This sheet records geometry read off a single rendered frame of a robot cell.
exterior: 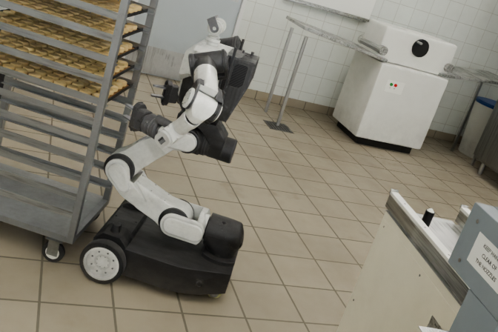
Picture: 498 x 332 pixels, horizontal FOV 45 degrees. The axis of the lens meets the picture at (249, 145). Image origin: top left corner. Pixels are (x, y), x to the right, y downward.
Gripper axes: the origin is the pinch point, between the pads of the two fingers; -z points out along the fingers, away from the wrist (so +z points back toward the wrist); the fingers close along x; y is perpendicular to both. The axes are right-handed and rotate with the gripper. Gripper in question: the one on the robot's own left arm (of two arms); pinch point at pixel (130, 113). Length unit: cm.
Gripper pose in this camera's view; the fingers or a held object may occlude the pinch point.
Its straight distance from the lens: 252.6
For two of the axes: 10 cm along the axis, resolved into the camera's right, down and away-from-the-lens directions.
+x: 2.9, -9.1, -3.1
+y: -5.7, 1.0, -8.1
